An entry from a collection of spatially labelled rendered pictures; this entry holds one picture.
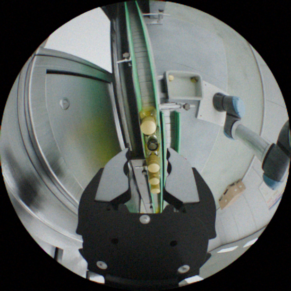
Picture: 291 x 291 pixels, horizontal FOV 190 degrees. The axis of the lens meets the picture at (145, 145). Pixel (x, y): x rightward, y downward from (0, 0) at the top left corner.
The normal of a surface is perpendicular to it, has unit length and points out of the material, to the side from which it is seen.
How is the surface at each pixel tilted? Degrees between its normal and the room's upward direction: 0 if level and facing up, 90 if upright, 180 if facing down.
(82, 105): 90
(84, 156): 90
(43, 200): 90
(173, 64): 0
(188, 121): 0
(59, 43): 90
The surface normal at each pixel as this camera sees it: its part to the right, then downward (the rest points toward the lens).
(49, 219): 0.99, -0.09
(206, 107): -0.04, 0.47
